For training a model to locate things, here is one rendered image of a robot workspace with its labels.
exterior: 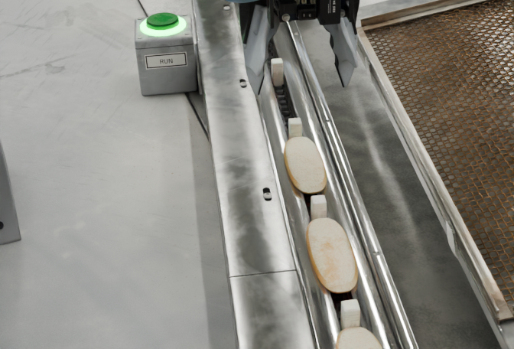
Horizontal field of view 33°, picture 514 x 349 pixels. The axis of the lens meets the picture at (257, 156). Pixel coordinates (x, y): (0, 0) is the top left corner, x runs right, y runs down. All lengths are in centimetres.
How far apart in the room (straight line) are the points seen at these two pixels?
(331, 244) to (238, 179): 13
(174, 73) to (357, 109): 23
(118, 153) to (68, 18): 39
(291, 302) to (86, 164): 35
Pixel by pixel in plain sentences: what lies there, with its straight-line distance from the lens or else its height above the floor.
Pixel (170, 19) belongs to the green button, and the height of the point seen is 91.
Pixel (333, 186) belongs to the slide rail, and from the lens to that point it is 83.
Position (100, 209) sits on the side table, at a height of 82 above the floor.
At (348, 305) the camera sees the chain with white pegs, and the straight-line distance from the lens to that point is 67.
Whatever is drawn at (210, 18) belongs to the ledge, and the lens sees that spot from 115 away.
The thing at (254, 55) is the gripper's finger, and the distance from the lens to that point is 79.
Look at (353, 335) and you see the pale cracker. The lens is 67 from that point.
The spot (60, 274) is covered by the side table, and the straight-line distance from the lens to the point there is 80.
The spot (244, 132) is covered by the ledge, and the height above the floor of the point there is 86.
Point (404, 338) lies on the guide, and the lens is 66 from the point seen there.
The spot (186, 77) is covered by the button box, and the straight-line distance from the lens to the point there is 105.
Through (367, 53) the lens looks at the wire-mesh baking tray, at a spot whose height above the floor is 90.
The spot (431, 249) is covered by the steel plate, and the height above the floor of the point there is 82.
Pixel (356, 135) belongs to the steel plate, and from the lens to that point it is 96.
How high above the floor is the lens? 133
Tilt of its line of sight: 33 degrees down
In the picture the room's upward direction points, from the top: 3 degrees counter-clockwise
